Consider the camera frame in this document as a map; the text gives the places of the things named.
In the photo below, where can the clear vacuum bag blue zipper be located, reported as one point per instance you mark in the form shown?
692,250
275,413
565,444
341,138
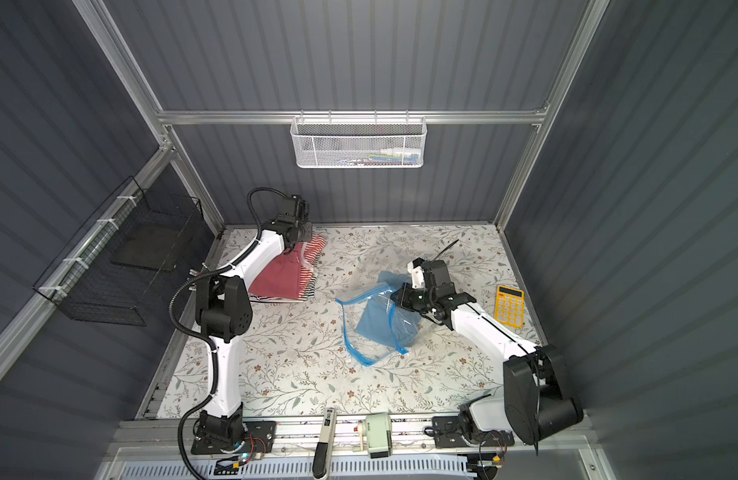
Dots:
389,257

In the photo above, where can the black white handheld tool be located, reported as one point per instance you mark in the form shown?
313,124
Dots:
323,453

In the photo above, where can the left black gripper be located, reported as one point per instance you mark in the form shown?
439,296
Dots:
300,229

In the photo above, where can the pale green box device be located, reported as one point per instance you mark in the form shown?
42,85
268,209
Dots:
375,435

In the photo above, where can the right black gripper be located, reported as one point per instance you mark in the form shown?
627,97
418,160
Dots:
417,298

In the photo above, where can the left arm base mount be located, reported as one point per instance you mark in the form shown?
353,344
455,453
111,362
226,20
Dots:
232,435

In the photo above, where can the markers in white basket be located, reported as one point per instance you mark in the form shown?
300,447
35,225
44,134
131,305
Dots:
397,156

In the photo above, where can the white wire mesh basket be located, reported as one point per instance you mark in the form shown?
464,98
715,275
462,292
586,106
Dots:
317,145

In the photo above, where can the red white striped tank top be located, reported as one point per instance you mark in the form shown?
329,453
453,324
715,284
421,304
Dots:
308,252

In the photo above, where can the black wire mesh basket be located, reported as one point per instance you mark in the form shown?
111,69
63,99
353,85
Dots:
125,270

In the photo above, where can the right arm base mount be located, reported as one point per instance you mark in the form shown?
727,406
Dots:
460,432

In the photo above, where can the maroon garment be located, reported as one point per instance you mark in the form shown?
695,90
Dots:
279,279

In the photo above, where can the light blue garment in bag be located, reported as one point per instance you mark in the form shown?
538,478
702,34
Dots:
382,328

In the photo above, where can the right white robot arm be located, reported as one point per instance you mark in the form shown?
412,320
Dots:
537,399

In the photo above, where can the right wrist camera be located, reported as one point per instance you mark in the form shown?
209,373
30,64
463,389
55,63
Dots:
416,269

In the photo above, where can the yellow calculator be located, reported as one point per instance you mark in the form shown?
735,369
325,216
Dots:
510,306

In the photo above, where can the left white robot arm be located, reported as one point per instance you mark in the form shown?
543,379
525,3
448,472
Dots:
224,312

